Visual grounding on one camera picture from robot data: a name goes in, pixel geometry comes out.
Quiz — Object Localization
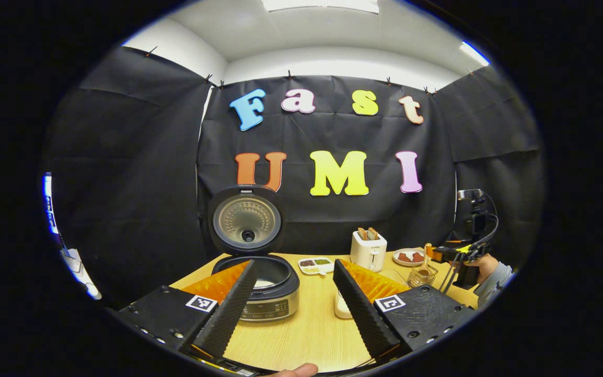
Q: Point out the cream rice container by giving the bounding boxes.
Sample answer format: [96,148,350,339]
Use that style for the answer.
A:
[334,287,354,320]

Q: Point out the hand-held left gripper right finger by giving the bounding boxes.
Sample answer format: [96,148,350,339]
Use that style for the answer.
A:
[333,258,478,362]

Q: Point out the white divided bean dish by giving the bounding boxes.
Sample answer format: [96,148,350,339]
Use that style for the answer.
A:
[298,257,335,276]

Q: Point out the black backdrop cloth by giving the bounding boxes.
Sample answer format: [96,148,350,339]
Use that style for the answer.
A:
[42,46,545,309]

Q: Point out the metal wire chopstick holder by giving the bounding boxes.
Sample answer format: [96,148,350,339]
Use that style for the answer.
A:
[407,266,439,289]

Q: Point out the blue lit screen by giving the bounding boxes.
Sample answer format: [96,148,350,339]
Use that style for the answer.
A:
[43,173,59,236]

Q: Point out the small white plate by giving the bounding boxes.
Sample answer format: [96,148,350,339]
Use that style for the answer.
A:
[393,248,428,267]

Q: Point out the white device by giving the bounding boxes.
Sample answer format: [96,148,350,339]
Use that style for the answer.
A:
[61,249,103,301]

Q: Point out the white toaster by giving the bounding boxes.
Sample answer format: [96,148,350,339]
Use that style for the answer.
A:
[350,229,388,273]

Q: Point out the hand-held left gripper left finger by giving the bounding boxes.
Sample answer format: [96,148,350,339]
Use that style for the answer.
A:
[117,259,259,360]

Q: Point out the wide ceiling light panel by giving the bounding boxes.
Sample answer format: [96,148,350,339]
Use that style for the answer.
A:
[262,0,379,15]

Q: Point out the small ceiling light panel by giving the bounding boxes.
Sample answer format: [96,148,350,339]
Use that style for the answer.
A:
[460,41,491,68]

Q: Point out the dark grey rice cooker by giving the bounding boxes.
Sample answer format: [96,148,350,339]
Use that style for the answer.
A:
[207,184,301,322]

